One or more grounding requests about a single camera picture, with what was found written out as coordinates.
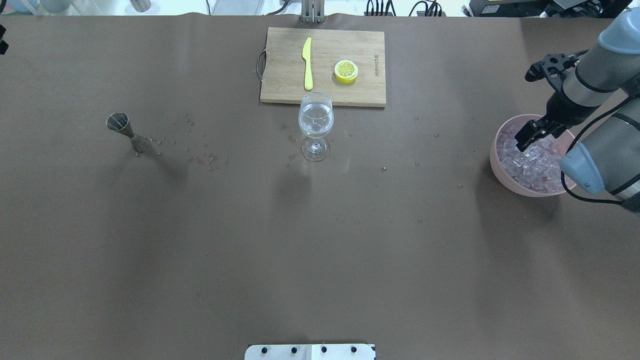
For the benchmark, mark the wooden cutting board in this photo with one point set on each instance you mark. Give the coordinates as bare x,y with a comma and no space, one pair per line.
283,74

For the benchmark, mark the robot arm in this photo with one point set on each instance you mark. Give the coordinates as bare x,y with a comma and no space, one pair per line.
599,89

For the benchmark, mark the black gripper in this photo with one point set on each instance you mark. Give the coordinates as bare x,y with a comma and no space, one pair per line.
558,110

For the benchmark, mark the yellow lemon slice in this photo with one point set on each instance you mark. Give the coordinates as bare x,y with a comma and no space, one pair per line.
346,71

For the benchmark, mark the clear wine glass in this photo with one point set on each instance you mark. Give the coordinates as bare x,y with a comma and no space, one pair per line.
316,120

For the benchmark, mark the aluminium frame post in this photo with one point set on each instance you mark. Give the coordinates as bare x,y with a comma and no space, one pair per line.
313,11

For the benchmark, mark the pink bowl of ice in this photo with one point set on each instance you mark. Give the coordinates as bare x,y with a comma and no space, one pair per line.
535,172

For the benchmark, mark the yellow plastic knife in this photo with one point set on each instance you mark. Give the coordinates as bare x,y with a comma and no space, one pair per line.
306,54

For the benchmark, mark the white mounting plate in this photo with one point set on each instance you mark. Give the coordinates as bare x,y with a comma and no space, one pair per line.
312,351

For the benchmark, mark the steel cocktail jigger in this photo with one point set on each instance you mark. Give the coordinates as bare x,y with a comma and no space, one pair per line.
119,122

